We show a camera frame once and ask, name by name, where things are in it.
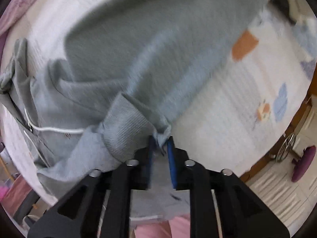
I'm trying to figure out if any grey hooded sweatshirt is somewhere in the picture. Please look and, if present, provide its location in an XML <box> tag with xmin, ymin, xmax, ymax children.
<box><xmin>0</xmin><ymin>0</ymin><xmax>288</xmax><ymax>228</ymax></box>

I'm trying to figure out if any purple round stool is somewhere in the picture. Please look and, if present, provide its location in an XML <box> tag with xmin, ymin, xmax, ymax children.
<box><xmin>291</xmin><ymin>146</ymin><xmax>316</xmax><ymax>183</ymax></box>

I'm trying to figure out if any white patterned bed blanket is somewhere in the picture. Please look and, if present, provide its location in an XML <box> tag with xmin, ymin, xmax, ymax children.
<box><xmin>0</xmin><ymin>0</ymin><xmax>317</xmax><ymax>206</ymax></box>

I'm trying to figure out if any purple pink floral duvet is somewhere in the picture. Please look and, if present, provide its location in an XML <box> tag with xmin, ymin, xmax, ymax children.
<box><xmin>1</xmin><ymin>0</ymin><xmax>36</xmax><ymax>58</ymax></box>

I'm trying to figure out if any wooden bed frame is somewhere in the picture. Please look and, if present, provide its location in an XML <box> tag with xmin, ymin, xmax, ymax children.
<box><xmin>240</xmin><ymin>71</ymin><xmax>316</xmax><ymax>183</ymax></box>

